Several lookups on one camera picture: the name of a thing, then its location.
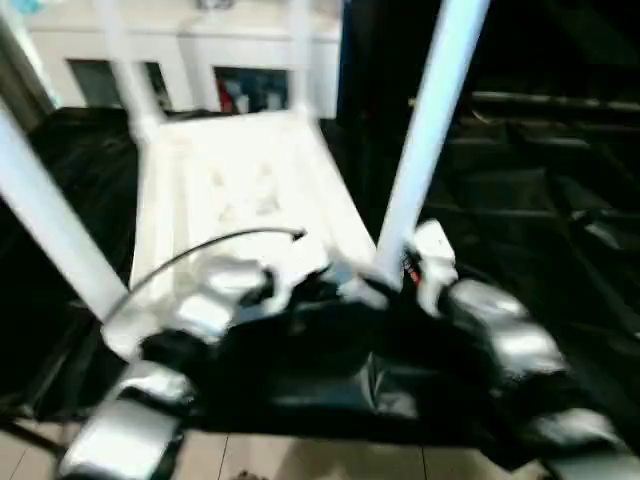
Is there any white glass-door cabinet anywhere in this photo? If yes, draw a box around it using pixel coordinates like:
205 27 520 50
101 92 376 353
24 0 345 117

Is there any white plastic table leg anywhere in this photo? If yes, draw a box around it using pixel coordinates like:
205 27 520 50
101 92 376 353
286 0 322 127
373 0 495 297
0 18 130 327
96 0 162 142

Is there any black glossy mat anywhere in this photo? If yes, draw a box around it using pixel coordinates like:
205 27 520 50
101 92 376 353
0 102 640 471

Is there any grey curtain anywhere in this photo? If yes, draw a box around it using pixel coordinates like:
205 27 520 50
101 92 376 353
0 9 57 122

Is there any black backdrop cloth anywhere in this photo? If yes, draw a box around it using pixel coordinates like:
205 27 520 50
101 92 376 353
337 0 640 121

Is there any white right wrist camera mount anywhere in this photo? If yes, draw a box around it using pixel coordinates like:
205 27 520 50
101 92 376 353
411 218 460 320

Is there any dark metal pole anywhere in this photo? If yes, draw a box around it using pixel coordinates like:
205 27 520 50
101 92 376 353
468 91 640 110

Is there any black frame leg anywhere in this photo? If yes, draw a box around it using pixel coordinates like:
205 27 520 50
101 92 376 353
8 423 67 452

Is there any white plastic table top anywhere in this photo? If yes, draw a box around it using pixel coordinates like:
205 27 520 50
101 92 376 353
98 106 392 362

